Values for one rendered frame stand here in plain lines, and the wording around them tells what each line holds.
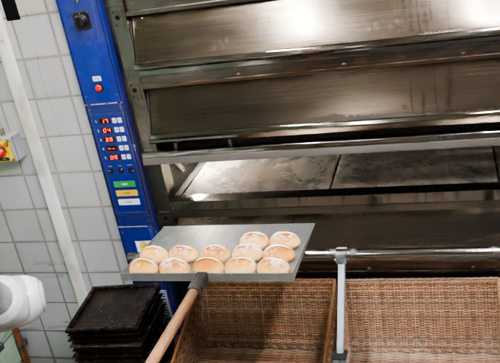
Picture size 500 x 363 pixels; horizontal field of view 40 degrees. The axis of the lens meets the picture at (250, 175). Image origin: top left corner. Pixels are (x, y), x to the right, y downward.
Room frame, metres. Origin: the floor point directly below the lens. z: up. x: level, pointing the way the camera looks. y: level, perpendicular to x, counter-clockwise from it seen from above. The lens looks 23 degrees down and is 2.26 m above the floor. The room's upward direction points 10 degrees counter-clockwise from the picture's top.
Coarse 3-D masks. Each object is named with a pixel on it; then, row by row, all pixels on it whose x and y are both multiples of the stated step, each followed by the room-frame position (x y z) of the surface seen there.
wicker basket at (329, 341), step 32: (224, 288) 2.29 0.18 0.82; (256, 288) 2.24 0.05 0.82; (288, 288) 2.20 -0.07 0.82; (192, 320) 2.19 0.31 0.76; (224, 320) 2.26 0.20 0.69; (256, 320) 2.21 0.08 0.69; (288, 320) 2.18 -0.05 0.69; (320, 320) 2.14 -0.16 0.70; (192, 352) 2.13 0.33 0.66; (224, 352) 2.19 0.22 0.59; (256, 352) 2.16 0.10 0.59; (288, 352) 2.12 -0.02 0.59; (320, 352) 2.09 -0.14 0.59
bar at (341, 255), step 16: (128, 256) 2.03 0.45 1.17; (304, 256) 1.84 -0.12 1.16; (320, 256) 1.82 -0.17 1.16; (336, 256) 1.80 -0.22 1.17; (352, 256) 1.79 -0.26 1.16; (368, 256) 1.78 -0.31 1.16; (384, 256) 1.76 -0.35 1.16; (400, 256) 1.75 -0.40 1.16; (416, 256) 1.73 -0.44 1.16; (432, 256) 1.72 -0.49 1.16; (448, 256) 1.71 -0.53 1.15; (464, 256) 1.69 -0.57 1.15; (480, 256) 1.68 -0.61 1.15; (496, 256) 1.67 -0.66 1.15; (336, 352) 1.62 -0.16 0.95
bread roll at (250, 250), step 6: (240, 246) 1.85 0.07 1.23; (246, 246) 1.84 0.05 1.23; (252, 246) 1.84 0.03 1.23; (258, 246) 1.84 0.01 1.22; (234, 252) 1.85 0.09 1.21; (240, 252) 1.83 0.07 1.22; (246, 252) 1.82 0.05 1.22; (252, 252) 1.82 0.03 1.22; (258, 252) 1.82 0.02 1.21; (252, 258) 1.81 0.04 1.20; (258, 258) 1.82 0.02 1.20
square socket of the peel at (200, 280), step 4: (200, 272) 1.76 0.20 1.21; (204, 272) 1.76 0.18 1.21; (196, 276) 1.74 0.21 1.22; (200, 276) 1.74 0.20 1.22; (204, 276) 1.74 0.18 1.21; (192, 280) 1.72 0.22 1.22; (196, 280) 1.72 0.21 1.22; (200, 280) 1.72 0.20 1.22; (204, 280) 1.73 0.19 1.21; (208, 280) 1.76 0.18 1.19; (192, 284) 1.70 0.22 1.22; (196, 284) 1.70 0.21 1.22; (200, 284) 1.70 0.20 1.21; (204, 284) 1.72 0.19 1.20; (188, 288) 1.69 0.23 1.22; (192, 288) 1.68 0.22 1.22; (196, 288) 1.68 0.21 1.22; (200, 288) 1.69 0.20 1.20; (204, 288) 1.72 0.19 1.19; (200, 292) 1.69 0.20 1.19
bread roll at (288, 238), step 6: (276, 234) 1.89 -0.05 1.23; (282, 234) 1.88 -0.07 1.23; (288, 234) 1.87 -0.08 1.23; (294, 234) 1.88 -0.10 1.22; (270, 240) 1.89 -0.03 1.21; (276, 240) 1.87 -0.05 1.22; (282, 240) 1.86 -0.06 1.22; (288, 240) 1.86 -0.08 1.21; (294, 240) 1.86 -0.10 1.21; (294, 246) 1.85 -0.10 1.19
